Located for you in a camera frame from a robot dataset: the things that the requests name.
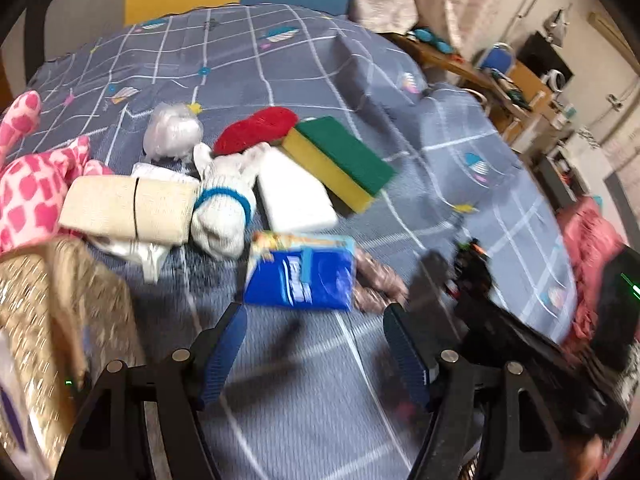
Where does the black box with green light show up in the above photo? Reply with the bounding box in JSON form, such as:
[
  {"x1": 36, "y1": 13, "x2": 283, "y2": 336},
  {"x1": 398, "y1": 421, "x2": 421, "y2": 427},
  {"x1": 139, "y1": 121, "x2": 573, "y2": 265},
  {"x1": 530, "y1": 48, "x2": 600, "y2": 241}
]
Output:
[{"x1": 595, "y1": 245, "x2": 640, "y2": 363}]

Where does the woven straw basket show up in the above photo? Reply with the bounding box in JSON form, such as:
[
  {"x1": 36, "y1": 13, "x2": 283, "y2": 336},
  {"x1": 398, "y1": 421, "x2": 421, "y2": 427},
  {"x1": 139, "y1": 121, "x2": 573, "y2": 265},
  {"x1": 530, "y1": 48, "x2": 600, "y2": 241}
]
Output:
[{"x1": 0, "y1": 237, "x2": 146, "y2": 480}]

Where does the beige bandage roll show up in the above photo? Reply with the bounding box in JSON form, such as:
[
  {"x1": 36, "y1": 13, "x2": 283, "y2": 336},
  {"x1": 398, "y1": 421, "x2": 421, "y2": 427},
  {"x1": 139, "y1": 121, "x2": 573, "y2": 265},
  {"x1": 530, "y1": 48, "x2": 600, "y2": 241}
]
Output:
[{"x1": 58, "y1": 175, "x2": 201, "y2": 246}]

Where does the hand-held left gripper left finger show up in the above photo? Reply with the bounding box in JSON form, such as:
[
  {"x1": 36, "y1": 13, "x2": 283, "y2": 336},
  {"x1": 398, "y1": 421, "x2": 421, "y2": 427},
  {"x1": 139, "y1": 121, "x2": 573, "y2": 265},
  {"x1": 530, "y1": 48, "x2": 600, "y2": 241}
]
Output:
[{"x1": 55, "y1": 302, "x2": 249, "y2": 480}]

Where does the wall air conditioner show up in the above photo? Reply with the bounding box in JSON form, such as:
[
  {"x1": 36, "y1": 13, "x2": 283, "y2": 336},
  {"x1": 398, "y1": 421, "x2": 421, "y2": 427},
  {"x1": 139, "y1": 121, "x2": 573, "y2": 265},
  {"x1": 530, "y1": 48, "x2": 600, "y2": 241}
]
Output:
[{"x1": 589, "y1": 12, "x2": 626, "y2": 45}]

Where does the teal toy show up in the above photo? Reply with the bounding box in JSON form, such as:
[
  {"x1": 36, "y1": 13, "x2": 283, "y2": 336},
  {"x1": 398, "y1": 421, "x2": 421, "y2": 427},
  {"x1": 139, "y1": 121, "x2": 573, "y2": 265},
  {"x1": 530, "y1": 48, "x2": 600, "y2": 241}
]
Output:
[{"x1": 407, "y1": 27, "x2": 453, "y2": 54}]

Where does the red knitted cloth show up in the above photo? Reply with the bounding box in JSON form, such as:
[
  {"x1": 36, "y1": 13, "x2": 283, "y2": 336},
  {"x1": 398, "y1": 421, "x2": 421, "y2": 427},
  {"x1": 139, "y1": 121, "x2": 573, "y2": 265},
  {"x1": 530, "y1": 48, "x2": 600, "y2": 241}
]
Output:
[{"x1": 213, "y1": 107, "x2": 298, "y2": 157}]

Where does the brown fuzzy scrunchie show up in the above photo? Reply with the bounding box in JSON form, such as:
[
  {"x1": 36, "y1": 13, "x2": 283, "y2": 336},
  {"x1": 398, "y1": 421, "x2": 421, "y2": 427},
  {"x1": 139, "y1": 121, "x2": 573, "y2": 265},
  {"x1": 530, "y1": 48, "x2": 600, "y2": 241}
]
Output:
[{"x1": 352, "y1": 250, "x2": 408, "y2": 311}]

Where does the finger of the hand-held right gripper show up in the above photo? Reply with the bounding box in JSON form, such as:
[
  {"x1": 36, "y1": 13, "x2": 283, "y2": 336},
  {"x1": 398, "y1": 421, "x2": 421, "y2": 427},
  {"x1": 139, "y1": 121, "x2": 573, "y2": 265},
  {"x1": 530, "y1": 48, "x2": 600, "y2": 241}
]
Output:
[{"x1": 412, "y1": 251, "x2": 458, "y2": 311}]

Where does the blue tissue packet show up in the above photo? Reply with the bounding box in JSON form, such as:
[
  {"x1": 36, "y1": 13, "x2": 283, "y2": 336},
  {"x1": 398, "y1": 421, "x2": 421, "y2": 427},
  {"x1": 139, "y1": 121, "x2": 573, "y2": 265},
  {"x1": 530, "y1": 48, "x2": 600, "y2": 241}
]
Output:
[{"x1": 243, "y1": 230, "x2": 357, "y2": 311}]

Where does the person's right forearm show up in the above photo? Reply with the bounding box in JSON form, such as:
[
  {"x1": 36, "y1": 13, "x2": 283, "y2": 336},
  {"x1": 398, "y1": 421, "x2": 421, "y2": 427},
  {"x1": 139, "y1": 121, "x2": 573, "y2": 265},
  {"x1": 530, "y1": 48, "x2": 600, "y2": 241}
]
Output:
[{"x1": 580, "y1": 435, "x2": 621, "y2": 480}]

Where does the blue chair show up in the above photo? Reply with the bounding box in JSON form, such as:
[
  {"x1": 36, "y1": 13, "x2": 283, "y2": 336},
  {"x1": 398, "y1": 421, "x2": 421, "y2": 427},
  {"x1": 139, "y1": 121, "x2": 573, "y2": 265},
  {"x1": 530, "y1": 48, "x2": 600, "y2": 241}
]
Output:
[{"x1": 477, "y1": 42, "x2": 516, "y2": 71}]

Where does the floral curtain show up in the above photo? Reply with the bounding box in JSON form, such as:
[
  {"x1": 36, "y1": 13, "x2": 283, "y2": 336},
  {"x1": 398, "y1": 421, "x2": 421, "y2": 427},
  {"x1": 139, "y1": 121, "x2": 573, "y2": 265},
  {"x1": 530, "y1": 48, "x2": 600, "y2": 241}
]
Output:
[{"x1": 415, "y1": 0, "x2": 532, "y2": 57}]

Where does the wooden desk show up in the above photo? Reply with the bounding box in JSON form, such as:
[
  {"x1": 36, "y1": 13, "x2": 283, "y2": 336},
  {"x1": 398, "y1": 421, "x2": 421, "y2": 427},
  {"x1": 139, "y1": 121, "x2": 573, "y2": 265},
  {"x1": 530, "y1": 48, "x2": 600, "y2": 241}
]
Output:
[{"x1": 385, "y1": 32, "x2": 556, "y2": 131}]

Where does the pink giraffe plush toy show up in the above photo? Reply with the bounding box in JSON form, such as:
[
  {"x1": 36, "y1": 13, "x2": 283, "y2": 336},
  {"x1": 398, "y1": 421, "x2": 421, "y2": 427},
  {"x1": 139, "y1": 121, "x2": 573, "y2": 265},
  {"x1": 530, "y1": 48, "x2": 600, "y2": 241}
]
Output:
[{"x1": 0, "y1": 90, "x2": 113, "y2": 253}]

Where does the black monitor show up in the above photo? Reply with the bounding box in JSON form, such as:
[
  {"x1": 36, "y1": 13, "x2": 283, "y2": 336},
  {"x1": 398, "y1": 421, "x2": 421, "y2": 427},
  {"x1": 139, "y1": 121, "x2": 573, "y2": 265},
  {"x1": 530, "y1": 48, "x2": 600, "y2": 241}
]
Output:
[{"x1": 517, "y1": 31, "x2": 573, "y2": 86}]

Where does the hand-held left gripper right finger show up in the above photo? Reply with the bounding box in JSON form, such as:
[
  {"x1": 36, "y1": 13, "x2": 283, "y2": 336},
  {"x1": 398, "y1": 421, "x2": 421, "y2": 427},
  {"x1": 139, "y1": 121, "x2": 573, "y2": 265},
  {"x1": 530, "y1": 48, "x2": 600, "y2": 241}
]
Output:
[{"x1": 382, "y1": 302, "x2": 576, "y2": 480}]

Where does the grey grid bed sheet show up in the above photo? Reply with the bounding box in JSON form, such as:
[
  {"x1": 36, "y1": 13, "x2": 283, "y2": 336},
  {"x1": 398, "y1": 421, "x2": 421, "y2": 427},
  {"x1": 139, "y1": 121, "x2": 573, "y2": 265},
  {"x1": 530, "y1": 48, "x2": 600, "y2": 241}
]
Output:
[{"x1": 0, "y1": 4, "x2": 581, "y2": 480}]

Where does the crumpled white plastic bag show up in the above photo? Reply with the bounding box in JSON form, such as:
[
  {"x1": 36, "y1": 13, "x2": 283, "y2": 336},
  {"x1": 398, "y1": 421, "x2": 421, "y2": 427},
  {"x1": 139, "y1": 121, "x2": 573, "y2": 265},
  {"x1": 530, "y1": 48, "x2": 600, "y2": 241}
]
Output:
[{"x1": 143, "y1": 103, "x2": 204, "y2": 161}]

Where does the dark cabinet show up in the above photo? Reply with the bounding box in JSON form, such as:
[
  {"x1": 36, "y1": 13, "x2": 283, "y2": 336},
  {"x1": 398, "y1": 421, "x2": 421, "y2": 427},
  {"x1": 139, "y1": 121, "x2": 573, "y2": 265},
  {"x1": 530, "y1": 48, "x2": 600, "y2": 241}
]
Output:
[{"x1": 537, "y1": 155, "x2": 586, "y2": 211}]

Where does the white foam block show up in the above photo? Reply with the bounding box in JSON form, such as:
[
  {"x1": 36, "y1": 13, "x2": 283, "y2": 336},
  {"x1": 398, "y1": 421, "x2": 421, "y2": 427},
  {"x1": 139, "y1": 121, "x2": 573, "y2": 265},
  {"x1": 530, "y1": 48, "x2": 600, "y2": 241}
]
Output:
[{"x1": 256, "y1": 147, "x2": 339, "y2": 233}]

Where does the yellow and green sponge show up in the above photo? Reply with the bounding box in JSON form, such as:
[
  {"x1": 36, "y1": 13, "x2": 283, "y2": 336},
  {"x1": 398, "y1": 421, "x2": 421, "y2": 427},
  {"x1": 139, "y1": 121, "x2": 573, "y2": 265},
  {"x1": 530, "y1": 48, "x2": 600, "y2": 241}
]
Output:
[{"x1": 280, "y1": 116, "x2": 398, "y2": 213}]

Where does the pink quilt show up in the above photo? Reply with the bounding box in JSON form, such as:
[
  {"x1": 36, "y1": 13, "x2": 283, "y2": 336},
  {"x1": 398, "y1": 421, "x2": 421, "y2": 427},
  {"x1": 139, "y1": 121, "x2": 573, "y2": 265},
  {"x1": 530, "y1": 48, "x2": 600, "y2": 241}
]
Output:
[{"x1": 557, "y1": 197, "x2": 626, "y2": 346}]

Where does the white sock with blue band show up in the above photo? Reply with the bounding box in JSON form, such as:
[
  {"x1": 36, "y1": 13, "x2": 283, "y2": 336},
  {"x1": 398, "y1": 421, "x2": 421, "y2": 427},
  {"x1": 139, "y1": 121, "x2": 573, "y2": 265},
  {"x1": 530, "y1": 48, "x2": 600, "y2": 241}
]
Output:
[{"x1": 190, "y1": 141, "x2": 271, "y2": 260}]

